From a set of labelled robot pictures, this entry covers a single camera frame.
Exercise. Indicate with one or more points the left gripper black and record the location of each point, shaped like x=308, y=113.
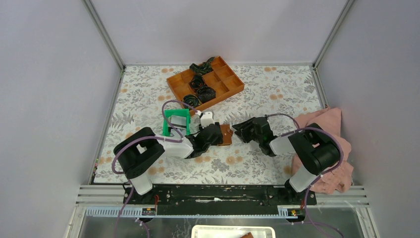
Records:
x=218, y=141

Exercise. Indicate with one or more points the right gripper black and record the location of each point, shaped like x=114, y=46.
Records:
x=244, y=128

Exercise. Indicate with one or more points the brown leather card holder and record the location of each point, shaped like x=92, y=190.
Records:
x=227, y=133

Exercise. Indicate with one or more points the green plastic card box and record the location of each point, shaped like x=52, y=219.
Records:
x=180, y=120

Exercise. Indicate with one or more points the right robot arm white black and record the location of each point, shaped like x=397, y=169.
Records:
x=302, y=143

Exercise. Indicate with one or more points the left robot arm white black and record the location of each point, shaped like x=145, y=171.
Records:
x=138, y=152

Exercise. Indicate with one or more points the black items in tray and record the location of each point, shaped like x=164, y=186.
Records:
x=203, y=92

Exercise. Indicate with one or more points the orange wooden compartment tray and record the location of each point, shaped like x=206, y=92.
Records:
x=221, y=79

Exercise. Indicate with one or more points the pink crumpled cloth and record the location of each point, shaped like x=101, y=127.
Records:
x=327, y=153

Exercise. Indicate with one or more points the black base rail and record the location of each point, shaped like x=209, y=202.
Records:
x=214, y=200

